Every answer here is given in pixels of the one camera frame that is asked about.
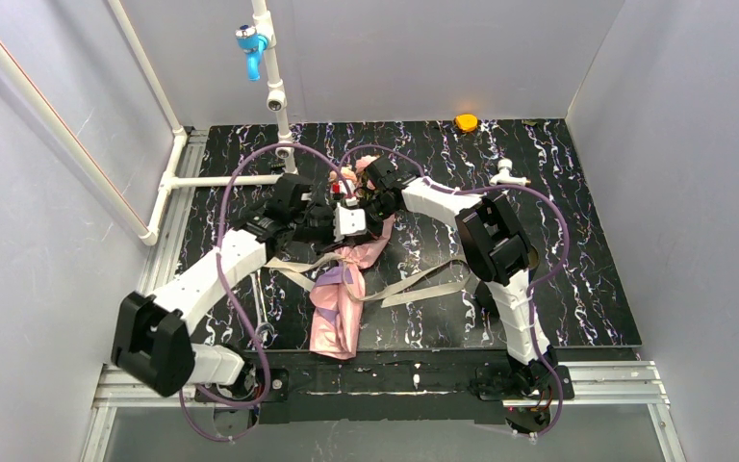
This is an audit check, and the aluminium frame rail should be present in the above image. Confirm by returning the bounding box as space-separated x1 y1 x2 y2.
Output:
82 359 685 461

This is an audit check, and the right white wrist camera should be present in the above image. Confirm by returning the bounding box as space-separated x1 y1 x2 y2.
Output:
329 167 357 200

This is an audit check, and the pink rose flower bunch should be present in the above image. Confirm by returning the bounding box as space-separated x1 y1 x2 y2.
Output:
341 155 379 197

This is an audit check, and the cream ribbon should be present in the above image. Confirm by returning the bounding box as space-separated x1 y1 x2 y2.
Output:
266 253 472 308

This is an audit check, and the silver combination wrench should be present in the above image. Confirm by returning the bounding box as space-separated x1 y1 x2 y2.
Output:
250 270 275 347

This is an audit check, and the white plastic faucet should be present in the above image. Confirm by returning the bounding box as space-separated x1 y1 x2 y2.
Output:
489 158 531 187

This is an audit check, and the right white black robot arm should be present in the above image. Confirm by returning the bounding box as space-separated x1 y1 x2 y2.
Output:
360 156 549 366

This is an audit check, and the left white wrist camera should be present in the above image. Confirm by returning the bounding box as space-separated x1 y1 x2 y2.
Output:
334 203 368 242

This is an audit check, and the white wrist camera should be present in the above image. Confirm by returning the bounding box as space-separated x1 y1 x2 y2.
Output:
329 167 357 200
334 203 368 242

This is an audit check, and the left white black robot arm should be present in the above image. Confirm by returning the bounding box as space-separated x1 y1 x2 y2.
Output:
111 173 384 397

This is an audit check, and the black cylindrical vase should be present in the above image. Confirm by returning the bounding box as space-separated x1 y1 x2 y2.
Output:
473 244 539 316

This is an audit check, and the pink bouquet wrapping paper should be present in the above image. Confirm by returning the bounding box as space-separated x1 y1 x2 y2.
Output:
309 216 395 360

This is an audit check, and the white pvc pipe assembly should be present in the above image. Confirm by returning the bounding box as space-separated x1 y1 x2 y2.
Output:
0 1 296 246

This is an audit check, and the yellow tape measure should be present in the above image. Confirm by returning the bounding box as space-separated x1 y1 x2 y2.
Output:
454 114 479 133

